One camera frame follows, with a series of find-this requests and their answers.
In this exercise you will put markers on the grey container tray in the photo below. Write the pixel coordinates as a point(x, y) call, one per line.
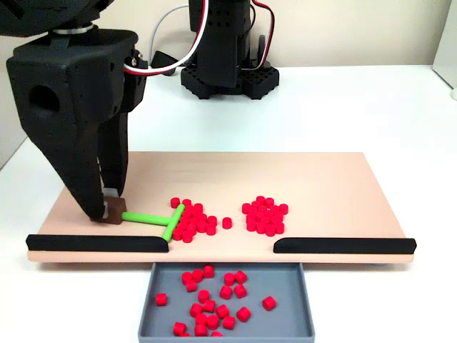
point(285, 321)

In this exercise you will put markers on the beige flat board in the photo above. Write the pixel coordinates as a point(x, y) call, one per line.
point(321, 178)

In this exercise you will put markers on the red cylindrical granule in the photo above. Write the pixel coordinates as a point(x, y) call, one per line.
point(179, 328)
point(195, 231)
point(175, 202)
point(193, 224)
point(225, 292)
point(216, 334)
point(201, 318)
point(178, 234)
point(274, 223)
point(269, 231)
point(240, 291)
point(228, 322)
point(256, 206)
point(209, 306)
point(260, 229)
point(196, 309)
point(208, 271)
point(194, 216)
point(197, 275)
point(186, 277)
point(185, 216)
point(222, 311)
point(191, 286)
point(278, 217)
point(203, 217)
point(268, 303)
point(183, 223)
point(250, 219)
point(265, 223)
point(259, 218)
point(283, 209)
point(188, 236)
point(212, 321)
point(240, 277)
point(269, 217)
point(278, 228)
point(261, 200)
point(263, 211)
point(226, 222)
point(211, 229)
point(247, 208)
point(200, 329)
point(190, 211)
point(201, 226)
point(186, 203)
point(253, 213)
point(270, 202)
point(229, 278)
point(243, 314)
point(161, 299)
point(250, 226)
point(275, 211)
point(198, 208)
point(203, 296)
point(256, 222)
point(212, 220)
point(187, 209)

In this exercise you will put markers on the black wedge-shaped object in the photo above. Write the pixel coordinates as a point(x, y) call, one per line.
point(162, 60)

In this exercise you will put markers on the green T-shaped pusher tool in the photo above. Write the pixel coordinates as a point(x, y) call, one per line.
point(143, 217)

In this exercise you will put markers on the black edge rail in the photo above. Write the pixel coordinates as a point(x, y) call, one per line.
point(93, 243)
point(342, 246)

